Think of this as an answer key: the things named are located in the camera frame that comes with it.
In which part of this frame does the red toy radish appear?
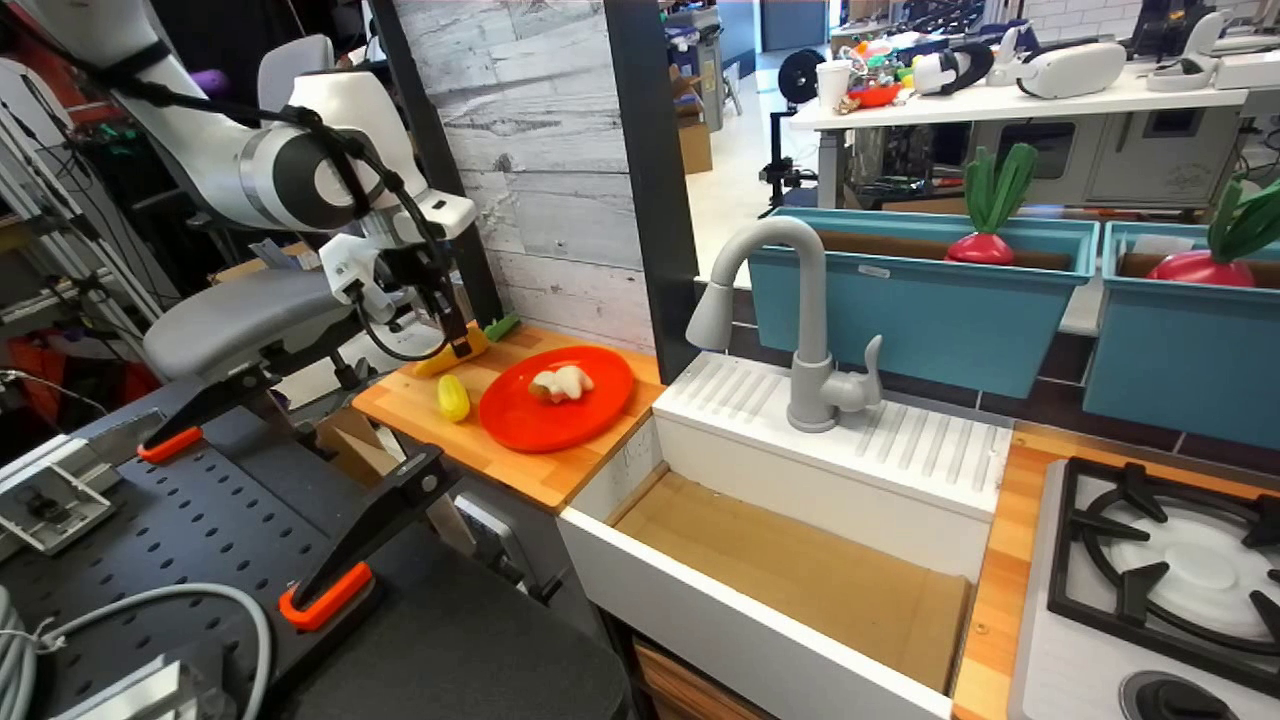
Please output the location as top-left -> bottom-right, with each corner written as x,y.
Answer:
942,140 -> 1044,267
1146,176 -> 1280,291

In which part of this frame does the grey office chair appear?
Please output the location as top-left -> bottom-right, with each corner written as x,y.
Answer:
131,31 -> 451,405

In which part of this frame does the silver toy stove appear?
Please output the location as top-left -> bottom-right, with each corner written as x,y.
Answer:
1009,458 -> 1280,720

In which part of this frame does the whitewashed wood backdrop panel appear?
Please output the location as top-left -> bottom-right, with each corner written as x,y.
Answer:
391,0 -> 661,357

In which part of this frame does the orange cutting board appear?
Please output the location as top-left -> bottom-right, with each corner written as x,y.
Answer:
350,322 -> 668,515

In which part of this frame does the white table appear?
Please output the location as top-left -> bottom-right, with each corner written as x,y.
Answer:
808,64 -> 1280,212

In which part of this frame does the white toy garlic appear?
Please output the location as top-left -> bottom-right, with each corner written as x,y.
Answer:
527,359 -> 594,410

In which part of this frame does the teal planter box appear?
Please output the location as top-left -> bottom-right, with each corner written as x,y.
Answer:
1081,218 -> 1280,458
744,206 -> 1104,400

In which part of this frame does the black frame post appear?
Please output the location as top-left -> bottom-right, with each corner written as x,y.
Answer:
601,0 -> 704,388
362,0 -> 506,332

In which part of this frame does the brown cardboard box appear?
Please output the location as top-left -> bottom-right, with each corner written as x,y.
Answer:
675,118 -> 716,176

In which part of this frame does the yellow toy lemon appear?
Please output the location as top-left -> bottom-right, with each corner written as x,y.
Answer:
436,371 -> 481,428

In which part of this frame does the red bowl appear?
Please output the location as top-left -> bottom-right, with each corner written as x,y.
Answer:
849,77 -> 902,113

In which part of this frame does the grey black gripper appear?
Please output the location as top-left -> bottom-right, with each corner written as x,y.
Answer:
316,227 -> 488,363

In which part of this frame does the white headset device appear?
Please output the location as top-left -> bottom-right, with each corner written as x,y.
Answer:
1011,35 -> 1130,103

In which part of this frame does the white toy sink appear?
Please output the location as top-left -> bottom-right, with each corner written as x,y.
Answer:
554,349 -> 1016,720

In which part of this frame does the white plastic device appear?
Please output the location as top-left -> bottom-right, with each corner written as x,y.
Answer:
1145,8 -> 1280,97

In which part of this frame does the silver metal bracket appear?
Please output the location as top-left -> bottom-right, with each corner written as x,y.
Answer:
0,458 -> 114,561

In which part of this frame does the black stove knob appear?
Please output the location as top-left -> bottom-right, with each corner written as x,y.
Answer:
1115,667 -> 1244,720

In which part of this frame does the red plastic plate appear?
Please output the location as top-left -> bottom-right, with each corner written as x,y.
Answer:
477,346 -> 638,458

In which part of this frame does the grey cable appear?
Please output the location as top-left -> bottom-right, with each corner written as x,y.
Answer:
0,581 -> 277,720

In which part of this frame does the black round stand device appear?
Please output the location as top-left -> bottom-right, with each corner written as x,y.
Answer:
757,49 -> 829,212

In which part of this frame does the black clamp orange handle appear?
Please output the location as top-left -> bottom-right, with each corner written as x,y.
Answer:
277,447 -> 462,636
131,363 -> 273,469

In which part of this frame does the grey toy faucet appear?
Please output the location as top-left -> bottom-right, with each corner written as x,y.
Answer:
679,212 -> 886,437

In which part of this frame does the white metal rack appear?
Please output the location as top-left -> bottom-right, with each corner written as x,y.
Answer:
0,56 -> 181,335

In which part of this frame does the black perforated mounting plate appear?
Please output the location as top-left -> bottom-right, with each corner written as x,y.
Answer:
0,405 -> 636,720

